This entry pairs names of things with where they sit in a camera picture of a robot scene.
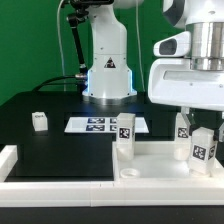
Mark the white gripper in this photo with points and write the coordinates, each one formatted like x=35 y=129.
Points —
x=173 y=81

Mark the white square table top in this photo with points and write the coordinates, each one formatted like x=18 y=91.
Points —
x=152 y=160

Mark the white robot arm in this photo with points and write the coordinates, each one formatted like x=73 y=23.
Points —
x=109 y=79

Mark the white U-shaped obstacle fence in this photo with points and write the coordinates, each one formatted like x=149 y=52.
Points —
x=118 y=192

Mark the white fiducial tag sheet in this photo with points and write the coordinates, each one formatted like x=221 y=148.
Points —
x=94 y=124

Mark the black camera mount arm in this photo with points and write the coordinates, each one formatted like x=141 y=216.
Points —
x=77 y=36

